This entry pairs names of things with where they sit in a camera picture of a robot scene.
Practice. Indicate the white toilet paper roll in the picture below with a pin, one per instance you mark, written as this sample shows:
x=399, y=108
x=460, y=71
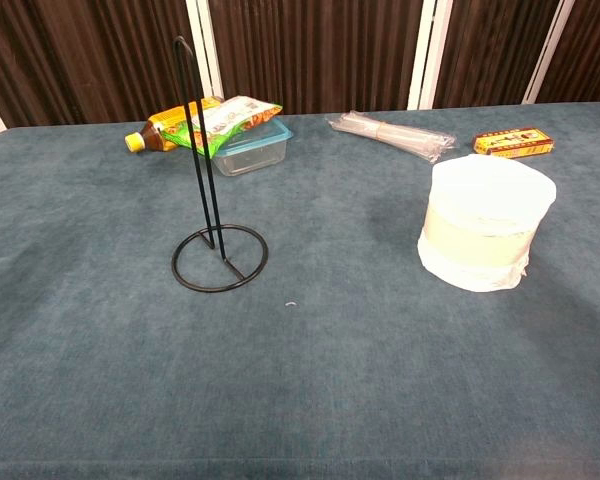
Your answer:
x=485, y=225

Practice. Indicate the dark teal felt-covered table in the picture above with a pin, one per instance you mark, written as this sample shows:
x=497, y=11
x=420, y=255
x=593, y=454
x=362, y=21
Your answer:
x=330, y=375

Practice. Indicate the clear container with blue lid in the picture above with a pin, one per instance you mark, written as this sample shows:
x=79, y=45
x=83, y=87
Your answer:
x=250, y=156

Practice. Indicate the clear pack of straws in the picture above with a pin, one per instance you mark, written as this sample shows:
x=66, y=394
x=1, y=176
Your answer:
x=380, y=131

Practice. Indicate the green snack bag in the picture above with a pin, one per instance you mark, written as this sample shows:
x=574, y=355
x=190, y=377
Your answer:
x=230, y=120

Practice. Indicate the yellow-capped tea bottle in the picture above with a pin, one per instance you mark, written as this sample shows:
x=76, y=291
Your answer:
x=155, y=132

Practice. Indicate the brown slatted partition panel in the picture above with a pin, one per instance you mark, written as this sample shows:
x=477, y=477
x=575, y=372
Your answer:
x=80, y=60
x=595, y=45
x=315, y=50
x=495, y=50

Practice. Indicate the red and yellow box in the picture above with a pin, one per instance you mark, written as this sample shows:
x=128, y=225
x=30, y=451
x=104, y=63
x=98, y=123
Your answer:
x=512, y=142

